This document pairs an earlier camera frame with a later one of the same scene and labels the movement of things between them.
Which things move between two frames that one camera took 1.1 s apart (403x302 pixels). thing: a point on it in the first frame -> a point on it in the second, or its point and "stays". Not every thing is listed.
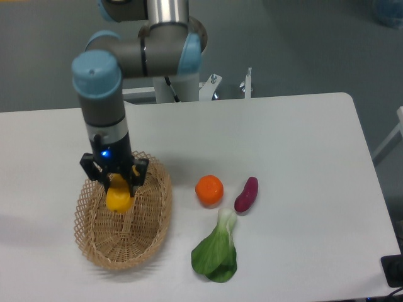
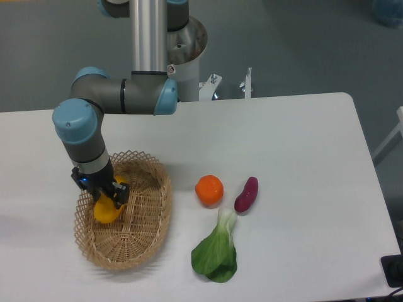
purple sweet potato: [246, 198] stays
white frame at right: [399, 128] stays
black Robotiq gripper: [116, 157] -> [97, 183]
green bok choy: [215, 257] stays
